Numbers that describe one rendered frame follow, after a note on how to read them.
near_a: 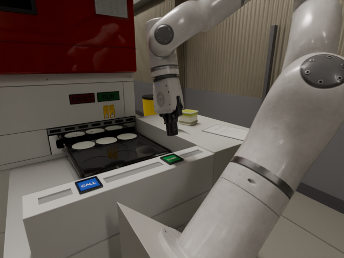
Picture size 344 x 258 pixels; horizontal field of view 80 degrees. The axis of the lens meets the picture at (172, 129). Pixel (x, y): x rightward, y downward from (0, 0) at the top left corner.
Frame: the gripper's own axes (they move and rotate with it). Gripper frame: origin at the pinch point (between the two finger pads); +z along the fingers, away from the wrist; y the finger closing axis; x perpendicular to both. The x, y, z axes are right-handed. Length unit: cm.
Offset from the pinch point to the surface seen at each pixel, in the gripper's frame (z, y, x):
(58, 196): 10.6, -3.0, -33.0
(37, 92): -19, -56, -30
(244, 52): -57, -99, 188
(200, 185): 21.4, 0.3, 8.8
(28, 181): 15, -46, -39
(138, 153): 11.3, -26.5, 0.2
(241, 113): 17, -109, 187
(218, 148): 10.4, 1.0, 19.0
